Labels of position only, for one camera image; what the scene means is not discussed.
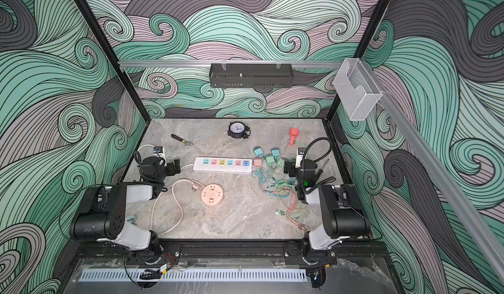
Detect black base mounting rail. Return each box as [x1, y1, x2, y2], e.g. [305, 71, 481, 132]
[77, 239, 389, 266]

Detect red plastic clamp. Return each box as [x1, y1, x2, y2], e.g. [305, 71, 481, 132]
[290, 127, 299, 147]

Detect aluminium rail back wall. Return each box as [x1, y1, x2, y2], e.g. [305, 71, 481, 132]
[118, 59, 343, 69]

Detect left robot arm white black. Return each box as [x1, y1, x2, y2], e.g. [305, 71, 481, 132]
[70, 151, 181, 255]

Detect white power strip coloured sockets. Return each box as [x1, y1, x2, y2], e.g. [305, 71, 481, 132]
[192, 156, 253, 175]

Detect white slotted cable duct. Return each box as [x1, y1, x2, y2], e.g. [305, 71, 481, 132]
[78, 269, 307, 283]

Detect pink charger plug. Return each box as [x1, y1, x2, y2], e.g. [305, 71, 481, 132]
[253, 157, 263, 168]

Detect clear plastic wall holder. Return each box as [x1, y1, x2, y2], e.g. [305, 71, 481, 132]
[333, 58, 383, 122]

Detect pink usb cable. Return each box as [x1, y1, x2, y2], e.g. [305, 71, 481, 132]
[275, 187, 310, 232]

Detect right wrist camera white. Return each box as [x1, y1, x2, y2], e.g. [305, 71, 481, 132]
[295, 147, 306, 168]

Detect black pressure gauge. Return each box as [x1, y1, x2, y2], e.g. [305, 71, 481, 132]
[227, 122, 251, 139]

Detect black adjustable wrench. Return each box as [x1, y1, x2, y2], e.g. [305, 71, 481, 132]
[171, 133, 193, 147]

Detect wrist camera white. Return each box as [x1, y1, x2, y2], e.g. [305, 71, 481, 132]
[153, 146, 166, 159]
[295, 147, 306, 168]

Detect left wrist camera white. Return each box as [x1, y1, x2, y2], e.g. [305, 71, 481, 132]
[153, 146, 166, 159]

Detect pink round socket with cable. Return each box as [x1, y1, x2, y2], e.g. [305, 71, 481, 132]
[149, 179, 224, 236]

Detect aluminium rail right wall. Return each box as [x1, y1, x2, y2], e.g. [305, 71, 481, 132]
[360, 61, 503, 281]

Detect black perforated metal tray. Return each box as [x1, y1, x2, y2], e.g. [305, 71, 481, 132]
[209, 64, 294, 92]

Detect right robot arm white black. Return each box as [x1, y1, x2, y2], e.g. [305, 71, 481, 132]
[284, 137, 371, 251]

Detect aluminium rail wall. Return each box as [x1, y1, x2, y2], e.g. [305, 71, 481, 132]
[360, 61, 503, 281]
[118, 59, 343, 69]

